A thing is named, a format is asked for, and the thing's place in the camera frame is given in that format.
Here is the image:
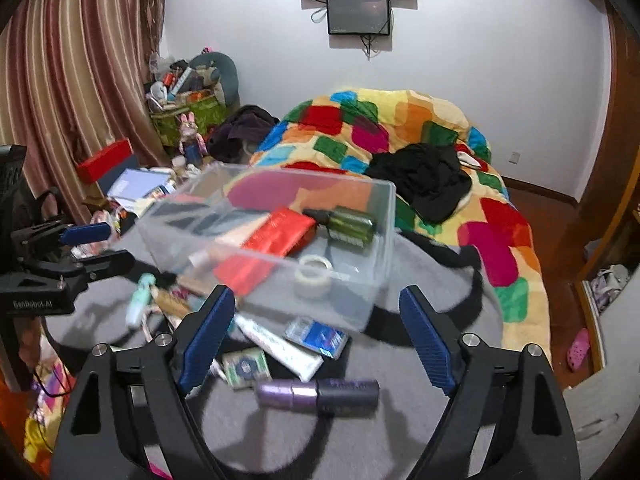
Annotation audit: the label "white toothpaste tube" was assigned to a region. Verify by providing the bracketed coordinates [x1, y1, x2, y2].
[234, 314, 325, 382]

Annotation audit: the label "clear tape roll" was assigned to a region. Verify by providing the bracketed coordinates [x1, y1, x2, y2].
[294, 255, 333, 301]

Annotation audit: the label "colourful patchwork blanket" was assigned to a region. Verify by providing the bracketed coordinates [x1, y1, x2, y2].
[250, 89, 553, 361]

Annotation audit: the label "blue white book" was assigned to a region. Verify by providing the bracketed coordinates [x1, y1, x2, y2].
[106, 167, 176, 201]

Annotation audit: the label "green glass bottle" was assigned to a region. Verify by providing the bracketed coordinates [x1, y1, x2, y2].
[302, 205, 377, 251]

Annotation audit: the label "green white small box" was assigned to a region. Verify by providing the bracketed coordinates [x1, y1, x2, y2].
[221, 349, 273, 390]

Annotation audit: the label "black cloth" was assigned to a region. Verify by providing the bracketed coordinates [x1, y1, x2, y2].
[365, 142, 473, 225]

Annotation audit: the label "wooden comb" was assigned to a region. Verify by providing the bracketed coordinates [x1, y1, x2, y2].
[150, 287, 193, 318]

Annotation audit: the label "red packet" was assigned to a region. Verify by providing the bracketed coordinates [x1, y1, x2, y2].
[215, 207, 318, 297]

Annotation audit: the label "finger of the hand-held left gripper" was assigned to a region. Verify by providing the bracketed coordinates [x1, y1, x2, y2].
[60, 222, 112, 247]
[75, 249, 137, 283]

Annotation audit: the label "grey blanket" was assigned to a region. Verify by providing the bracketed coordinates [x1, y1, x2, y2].
[40, 230, 506, 480]

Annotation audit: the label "dark purple cloth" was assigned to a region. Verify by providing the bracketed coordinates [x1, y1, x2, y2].
[206, 105, 281, 165]

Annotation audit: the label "grey neck pillow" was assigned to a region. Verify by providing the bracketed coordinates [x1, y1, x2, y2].
[189, 51, 241, 108]

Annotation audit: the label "pink clog shoe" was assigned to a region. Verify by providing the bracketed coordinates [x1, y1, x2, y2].
[566, 328, 592, 372]

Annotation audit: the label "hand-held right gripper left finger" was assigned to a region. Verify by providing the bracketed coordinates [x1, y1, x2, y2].
[50, 284, 236, 480]

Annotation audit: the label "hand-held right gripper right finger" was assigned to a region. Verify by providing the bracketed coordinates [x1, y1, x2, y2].
[398, 285, 581, 480]

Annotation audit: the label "red box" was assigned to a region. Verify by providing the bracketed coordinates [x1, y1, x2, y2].
[76, 140, 135, 185]

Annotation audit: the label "mint green tube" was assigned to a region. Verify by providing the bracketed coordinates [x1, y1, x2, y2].
[125, 274, 155, 328]

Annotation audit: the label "rabbit toy bottle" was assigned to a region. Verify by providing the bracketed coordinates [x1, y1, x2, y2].
[177, 112, 208, 166]

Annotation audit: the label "purple cosmetic tube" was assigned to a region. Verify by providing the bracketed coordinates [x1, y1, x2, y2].
[255, 379, 381, 417]

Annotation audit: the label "white shoes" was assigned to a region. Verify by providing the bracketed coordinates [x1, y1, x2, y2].
[590, 264, 632, 311]

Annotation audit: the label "clear plastic storage box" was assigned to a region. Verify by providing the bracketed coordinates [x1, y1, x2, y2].
[136, 161, 398, 333]

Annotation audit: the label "wooden cabinet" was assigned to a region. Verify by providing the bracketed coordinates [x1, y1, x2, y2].
[572, 125, 640, 376]

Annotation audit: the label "blue foil packet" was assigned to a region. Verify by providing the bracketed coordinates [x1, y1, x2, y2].
[283, 317, 349, 359]

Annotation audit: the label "green storage box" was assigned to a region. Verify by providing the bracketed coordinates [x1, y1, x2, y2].
[149, 87, 228, 146]

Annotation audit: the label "colourful plastic bag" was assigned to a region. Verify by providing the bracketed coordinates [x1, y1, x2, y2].
[22, 360, 76, 461]

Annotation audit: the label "striped curtain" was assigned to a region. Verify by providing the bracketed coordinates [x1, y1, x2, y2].
[0, 0, 168, 226]

